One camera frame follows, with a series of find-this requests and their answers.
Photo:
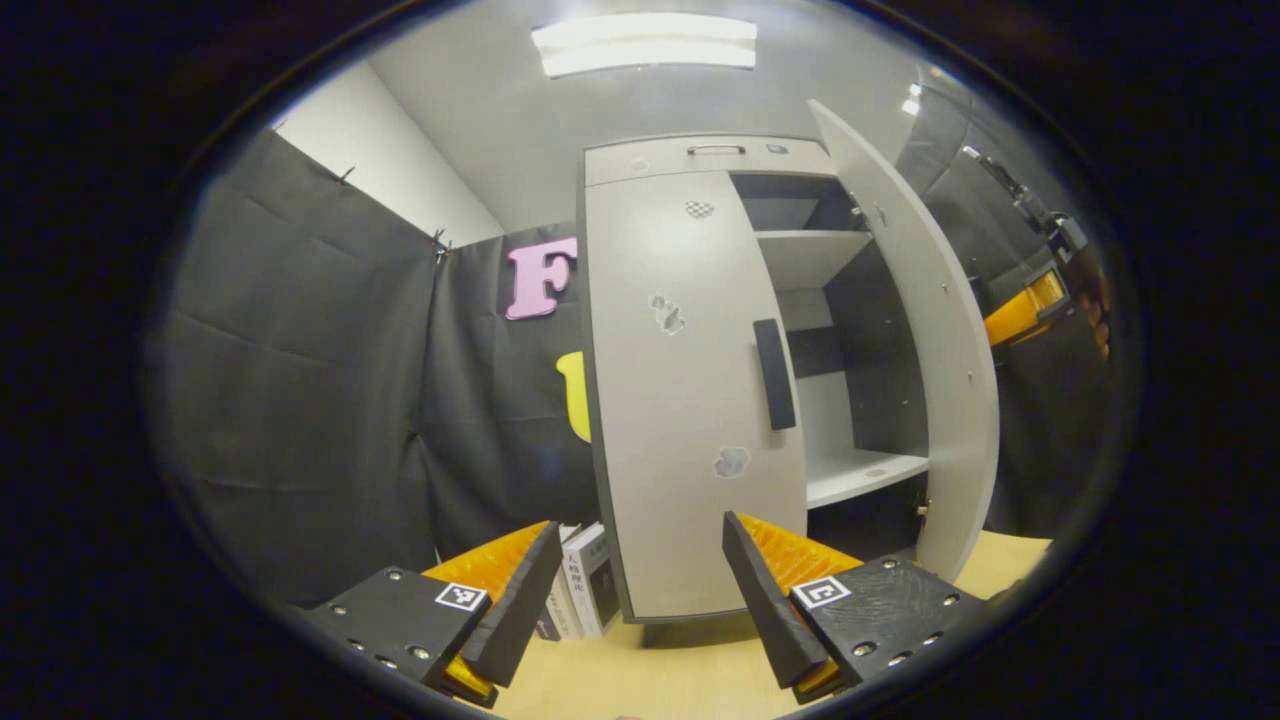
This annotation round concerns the thick grey cabinet shelf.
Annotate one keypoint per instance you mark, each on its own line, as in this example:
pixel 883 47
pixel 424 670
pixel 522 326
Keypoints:
pixel 860 475

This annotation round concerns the small ceiling light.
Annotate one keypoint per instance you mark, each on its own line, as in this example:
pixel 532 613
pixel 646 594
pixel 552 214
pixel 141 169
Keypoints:
pixel 911 100

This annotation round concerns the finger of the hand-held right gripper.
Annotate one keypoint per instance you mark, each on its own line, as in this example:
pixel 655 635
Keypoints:
pixel 1025 310

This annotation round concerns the thin grey cabinet shelf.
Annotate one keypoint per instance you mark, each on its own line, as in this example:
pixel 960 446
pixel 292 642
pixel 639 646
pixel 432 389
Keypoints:
pixel 800 255

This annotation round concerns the grey cabinet door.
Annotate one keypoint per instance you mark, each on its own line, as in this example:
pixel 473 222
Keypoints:
pixel 950 350
pixel 670 420

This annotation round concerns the white book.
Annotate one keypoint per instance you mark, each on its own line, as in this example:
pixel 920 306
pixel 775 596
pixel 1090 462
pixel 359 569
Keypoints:
pixel 565 610
pixel 590 580

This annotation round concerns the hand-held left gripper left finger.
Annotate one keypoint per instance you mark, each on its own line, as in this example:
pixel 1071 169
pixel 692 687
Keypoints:
pixel 520 610

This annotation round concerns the black backdrop cloth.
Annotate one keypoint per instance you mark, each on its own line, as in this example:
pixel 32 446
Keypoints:
pixel 300 400
pixel 1040 450

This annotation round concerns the dark book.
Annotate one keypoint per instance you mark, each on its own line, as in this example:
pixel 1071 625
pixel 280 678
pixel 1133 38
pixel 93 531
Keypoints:
pixel 546 625

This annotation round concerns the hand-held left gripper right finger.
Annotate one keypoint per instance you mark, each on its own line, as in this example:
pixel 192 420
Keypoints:
pixel 765 610

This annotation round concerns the large ceiling light panel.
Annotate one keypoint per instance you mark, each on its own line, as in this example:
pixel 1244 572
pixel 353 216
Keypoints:
pixel 645 42

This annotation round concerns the grey double-door shoe cabinet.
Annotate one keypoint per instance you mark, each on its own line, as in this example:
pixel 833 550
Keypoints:
pixel 650 160

